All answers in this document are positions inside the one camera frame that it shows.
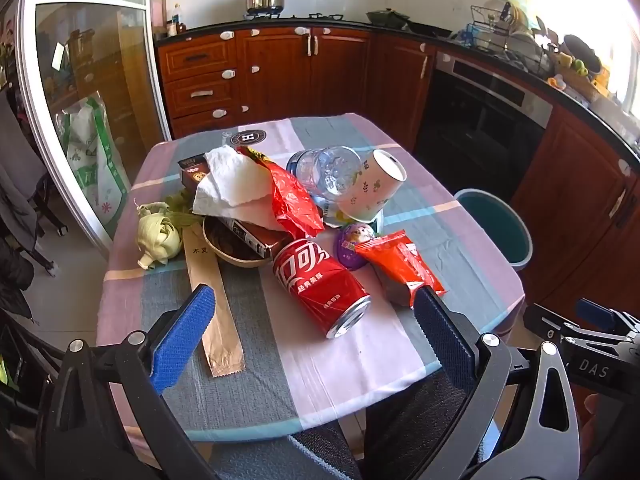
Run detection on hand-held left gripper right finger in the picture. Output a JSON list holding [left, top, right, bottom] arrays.
[[410, 285, 581, 480]]

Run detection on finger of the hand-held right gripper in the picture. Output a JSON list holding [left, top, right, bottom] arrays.
[[575, 298, 640, 333], [523, 302, 601, 356]]

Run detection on dark wok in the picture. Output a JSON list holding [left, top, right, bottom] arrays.
[[366, 7, 412, 29]]

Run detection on fruit basket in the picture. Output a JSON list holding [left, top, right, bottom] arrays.
[[547, 35, 615, 103]]

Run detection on person's right hand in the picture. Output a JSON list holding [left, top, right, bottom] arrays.
[[580, 395, 610, 463]]

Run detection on black built-in oven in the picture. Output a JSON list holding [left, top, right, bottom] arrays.
[[412, 50, 555, 206]]

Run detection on red cola can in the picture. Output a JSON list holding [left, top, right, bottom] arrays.
[[272, 239, 372, 340]]

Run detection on red snack bag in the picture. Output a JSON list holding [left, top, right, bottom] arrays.
[[235, 146, 326, 238]]

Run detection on pink grey checked tablecloth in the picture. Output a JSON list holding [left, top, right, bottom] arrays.
[[96, 112, 526, 443]]

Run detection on dark snack box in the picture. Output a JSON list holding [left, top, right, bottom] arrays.
[[177, 154, 221, 196]]

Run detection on pale green corn husk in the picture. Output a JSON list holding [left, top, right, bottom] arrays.
[[136, 194, 206, 271]]

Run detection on wooden cabinet with drawers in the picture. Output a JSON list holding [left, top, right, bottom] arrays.
[[155, 24, 436, 153]]

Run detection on brown wooden bowl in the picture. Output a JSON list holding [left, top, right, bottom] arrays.
[[202, 215, 273, 268]]

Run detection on black chair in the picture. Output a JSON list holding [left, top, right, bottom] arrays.
[[0, 95, 66, 326]]

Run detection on gas stove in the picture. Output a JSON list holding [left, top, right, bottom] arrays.
[[245, 10, 346, 23]]

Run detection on sliding glass door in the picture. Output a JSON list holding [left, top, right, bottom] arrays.
[[17, 0, 173, 256]]

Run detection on wire dish rack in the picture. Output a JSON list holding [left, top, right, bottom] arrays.
[[467, 0, 556, 78]]

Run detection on white paper tissue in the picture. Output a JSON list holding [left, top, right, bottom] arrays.
[[192, 145, 281, 223]]

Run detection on brown and white box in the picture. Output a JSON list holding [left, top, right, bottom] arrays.
[[217, 215, 296, 261]]

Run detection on wooden cabinet with black handle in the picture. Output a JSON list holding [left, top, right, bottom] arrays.
[[510, 105, 640, 313]]

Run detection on grey mesh chair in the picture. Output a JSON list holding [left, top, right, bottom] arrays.
[[290, 375, 481, 480]]

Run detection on clear plastic water bottle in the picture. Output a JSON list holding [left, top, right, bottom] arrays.
[[286, 146, 363, 201]]

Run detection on brown paper cutlery sleeve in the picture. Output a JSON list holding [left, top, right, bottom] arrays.
[[184, 225, 246, 377]]

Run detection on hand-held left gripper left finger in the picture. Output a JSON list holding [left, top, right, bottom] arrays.
[[37, 284, 217, 480]]

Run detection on green and white bag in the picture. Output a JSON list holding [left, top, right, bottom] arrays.
[[55, 95, 130, 241]]

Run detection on purple toy egg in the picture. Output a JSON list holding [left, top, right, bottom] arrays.
[[336, 223, 378, 272]]

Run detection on leaf print paper cup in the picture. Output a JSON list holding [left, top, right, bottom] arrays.
[[336, 149, 408, 223]]

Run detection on teal trash bin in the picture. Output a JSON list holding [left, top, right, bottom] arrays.
[[453, 188, 533, 272]]

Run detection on seasoning bottle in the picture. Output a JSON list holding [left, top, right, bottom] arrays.
[[167, 2, 188, 37]]

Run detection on small red snack packet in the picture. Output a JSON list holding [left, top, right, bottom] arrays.
[[356, 230, 446, 309]]

